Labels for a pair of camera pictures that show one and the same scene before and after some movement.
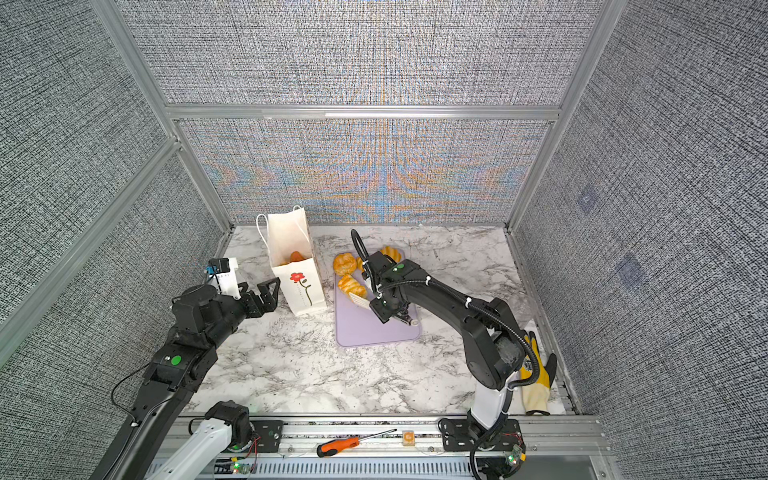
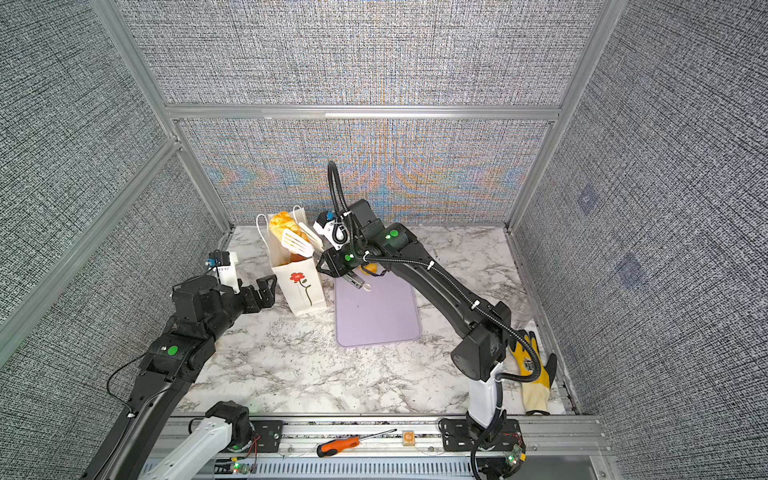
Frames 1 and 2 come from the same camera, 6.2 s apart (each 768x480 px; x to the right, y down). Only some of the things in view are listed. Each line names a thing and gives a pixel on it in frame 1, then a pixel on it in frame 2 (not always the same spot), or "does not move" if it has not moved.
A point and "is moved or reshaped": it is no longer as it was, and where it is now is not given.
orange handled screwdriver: x=327 y=448 does not move
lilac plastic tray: x=358 y=325 does not move
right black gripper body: x=382 y=309 → x=345 y=261
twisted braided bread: x=349 y=284 is moved or reshaped
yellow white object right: x=535 y=395 does not move
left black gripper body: x=253 y=309 does not move
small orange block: x=408 y=438 does not move
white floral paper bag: x=293 y=260 does not move
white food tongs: x=365 y=303 → x=306 y=243
